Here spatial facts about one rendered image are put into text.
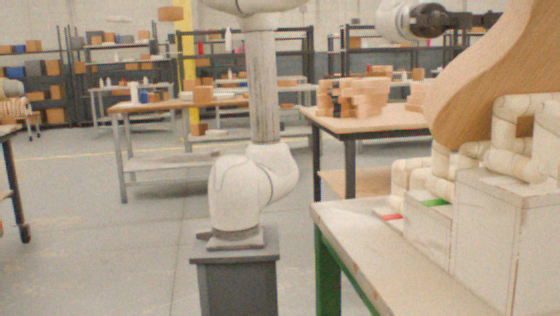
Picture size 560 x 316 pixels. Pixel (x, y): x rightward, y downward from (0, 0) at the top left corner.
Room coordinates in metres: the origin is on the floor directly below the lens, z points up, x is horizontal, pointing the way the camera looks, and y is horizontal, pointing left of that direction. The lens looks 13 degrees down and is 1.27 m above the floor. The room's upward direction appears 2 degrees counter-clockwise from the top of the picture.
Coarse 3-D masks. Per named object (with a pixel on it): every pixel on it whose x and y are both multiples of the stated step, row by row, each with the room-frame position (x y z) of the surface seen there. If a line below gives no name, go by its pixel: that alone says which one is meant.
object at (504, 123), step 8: (496, 112) 0.61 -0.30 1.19; (504, 112) 0.60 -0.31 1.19; (512, 112) 0.60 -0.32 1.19; (496, 120) 0.61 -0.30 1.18; (504, 120) 0.60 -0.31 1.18; (512, 120) 0.60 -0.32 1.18; (496, 128) 0.61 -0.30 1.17; (504, 128) 0.60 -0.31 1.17; (512, 128) 0.60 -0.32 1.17; (496, 136) 0.61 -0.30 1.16; (504, 136) 0.60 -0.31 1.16; (512, 136) 0.60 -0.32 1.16; (496, 144) 0.61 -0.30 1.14; (504, 144) 0.60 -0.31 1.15; (512, 144) 0.60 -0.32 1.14
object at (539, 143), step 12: (540, 120) 0.53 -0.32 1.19; (552, 120) 0.52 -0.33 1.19; (540, 132) 0.53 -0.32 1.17; (552, 132) 0.52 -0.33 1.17; (540, 144) 0.53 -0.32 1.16; (552, 144) 0.52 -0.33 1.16; (540, 156) 0.52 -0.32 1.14; (552, 156) 0.52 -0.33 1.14; (552, 168) 0.52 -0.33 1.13; (552, 180) 0.52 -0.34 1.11
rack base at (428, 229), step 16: (416, 192) 0.79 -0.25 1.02; (416, 208) 0.75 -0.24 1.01; (432, 208) 0.70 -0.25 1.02; (448, 208) 0.69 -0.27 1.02; (416, 224) 0.75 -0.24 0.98; (432, 224) 0.70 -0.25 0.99; (448, 224) 0.65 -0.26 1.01; (416, 240) 0.75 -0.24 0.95; (432, 240) 0.69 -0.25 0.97; (448, 240) 0.65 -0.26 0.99; (432, 256) 0.69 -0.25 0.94; (448, 256) 0.65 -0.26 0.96; (448, 272) 0.64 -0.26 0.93
